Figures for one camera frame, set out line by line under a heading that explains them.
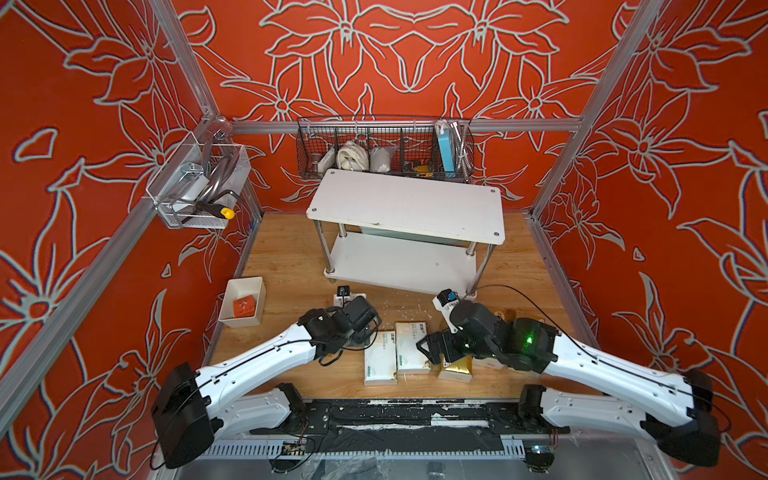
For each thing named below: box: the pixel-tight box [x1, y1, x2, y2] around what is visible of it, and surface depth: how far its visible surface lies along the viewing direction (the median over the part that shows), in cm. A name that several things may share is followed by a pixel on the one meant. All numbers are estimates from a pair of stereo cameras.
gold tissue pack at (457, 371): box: [437, 354, 473, 383], surface depth 76 cm
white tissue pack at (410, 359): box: [395, 321, 431, 375], surface depth 82 cm
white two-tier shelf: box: [306, 168, 506, 298], surface depth 80 cm
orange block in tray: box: [233, 295, 255, 318], surface depth 89 cm
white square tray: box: [218, 276, 266, 329], surface depth 90 cm
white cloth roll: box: [336, 141, 369, 171], surface depth 91 cm
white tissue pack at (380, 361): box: [364, 330, 398, 386], surface depth 79 cm
